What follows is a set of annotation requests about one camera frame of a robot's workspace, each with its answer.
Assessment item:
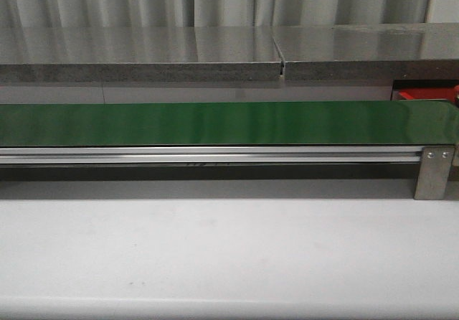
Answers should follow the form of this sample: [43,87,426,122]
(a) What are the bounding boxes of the aluminium conveyor frame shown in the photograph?
[0,144,459,166]

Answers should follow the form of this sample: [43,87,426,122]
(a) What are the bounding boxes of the green conveyor belt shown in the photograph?
[1,100,458,147]

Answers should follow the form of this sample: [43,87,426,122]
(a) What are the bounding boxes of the red plastic tray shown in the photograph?
[398,86,455,105]

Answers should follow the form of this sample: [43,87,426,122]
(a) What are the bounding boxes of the steel conveyor support bracket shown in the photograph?
[414,146,455,200]

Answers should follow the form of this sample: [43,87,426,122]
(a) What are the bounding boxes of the white pleated curtain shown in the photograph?
[1,0,430,27]

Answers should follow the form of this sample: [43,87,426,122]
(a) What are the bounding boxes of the grey stone counter slab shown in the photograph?
[1,27,282,83]

